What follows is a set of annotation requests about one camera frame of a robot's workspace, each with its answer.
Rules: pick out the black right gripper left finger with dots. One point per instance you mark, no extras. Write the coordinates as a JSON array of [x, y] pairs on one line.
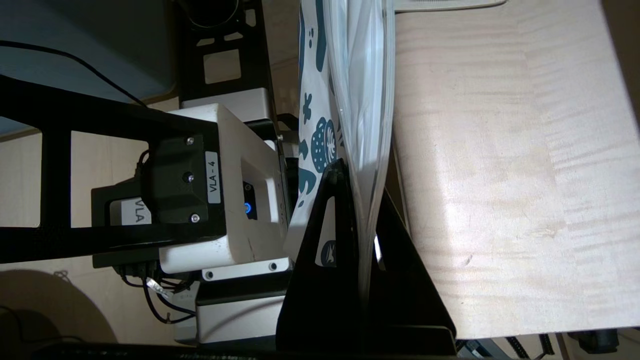
[[320, 310]]

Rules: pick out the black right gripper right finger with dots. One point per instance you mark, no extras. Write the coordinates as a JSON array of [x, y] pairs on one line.
[[410, 310]]

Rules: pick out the white horse-print pouch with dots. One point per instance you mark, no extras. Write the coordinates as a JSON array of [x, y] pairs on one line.
[[365, 75]]

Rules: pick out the silver metal box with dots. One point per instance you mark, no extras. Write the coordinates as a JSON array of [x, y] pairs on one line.
[[250, 100], [235, 317]]

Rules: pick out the white computer box VLA label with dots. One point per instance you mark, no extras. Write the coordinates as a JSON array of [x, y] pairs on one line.
[[235, 150]]

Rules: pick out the black perforated chassis frame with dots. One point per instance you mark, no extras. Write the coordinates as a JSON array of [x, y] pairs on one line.
[[190, 60]]

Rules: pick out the black torso bracket frame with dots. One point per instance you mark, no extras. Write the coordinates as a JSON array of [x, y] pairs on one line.
[[55, 110]]

